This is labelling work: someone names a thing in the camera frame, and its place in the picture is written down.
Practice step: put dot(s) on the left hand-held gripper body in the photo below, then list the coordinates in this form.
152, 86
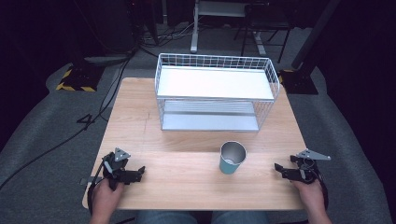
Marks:
115, 163

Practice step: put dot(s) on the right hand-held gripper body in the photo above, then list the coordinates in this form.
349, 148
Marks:
306, 168

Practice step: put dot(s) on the teal metal cup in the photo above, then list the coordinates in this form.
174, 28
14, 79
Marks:
232, 158

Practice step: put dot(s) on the person's right hand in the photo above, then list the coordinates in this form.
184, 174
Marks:
309, 196

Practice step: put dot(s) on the person's left hand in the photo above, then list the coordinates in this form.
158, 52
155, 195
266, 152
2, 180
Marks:
104, 199

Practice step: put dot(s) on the person's legs in jeans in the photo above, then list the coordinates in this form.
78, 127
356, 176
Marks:
202, 217

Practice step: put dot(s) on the yellow black striped stand base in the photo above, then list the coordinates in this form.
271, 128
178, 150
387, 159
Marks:
297, 81
77, 79

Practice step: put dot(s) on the black slanted stand pole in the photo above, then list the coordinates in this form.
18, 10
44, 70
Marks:
314, 34

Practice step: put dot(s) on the black chair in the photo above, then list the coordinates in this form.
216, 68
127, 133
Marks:
264, 21

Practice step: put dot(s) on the white desk frame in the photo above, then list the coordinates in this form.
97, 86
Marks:
199, 18

